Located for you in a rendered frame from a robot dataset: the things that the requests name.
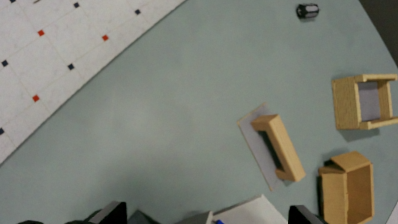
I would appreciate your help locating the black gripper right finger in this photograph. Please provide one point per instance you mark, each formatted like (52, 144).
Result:
(299, 214)

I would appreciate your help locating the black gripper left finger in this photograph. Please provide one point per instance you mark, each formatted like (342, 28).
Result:
(114, 213)

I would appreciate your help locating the tan cardboard box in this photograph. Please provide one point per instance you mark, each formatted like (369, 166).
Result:
(374, 97)

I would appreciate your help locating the open brown cardboard box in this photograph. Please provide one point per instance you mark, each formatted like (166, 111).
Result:
(359, 205)

